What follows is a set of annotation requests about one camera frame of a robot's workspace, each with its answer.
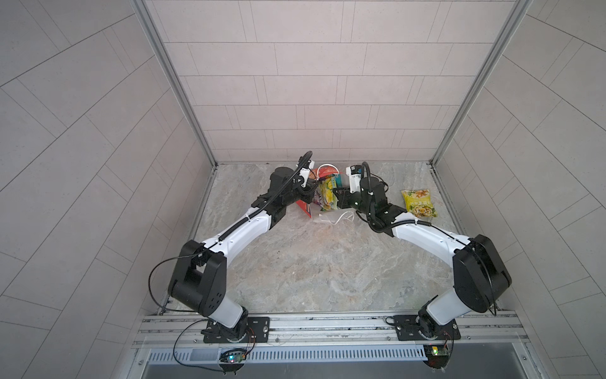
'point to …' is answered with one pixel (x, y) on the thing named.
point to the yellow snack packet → (418, 203)
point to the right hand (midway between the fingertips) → (332, 189)
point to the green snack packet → (327, 197)
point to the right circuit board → (437, 355)
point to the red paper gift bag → (324, 170)
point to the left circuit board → (233, 356)
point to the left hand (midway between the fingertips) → (321, 179)
